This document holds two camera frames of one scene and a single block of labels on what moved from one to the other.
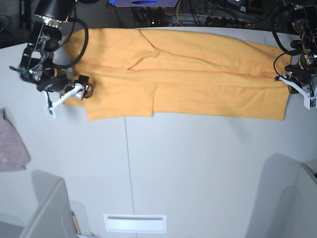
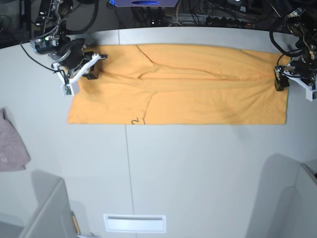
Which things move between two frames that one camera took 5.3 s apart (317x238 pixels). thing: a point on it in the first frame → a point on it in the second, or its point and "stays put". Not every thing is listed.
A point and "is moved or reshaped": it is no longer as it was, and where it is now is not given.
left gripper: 57,84 → 70,54
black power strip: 222,21 stays put
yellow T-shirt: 140,73 is moved or reshaped
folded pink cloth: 14,153 stays put
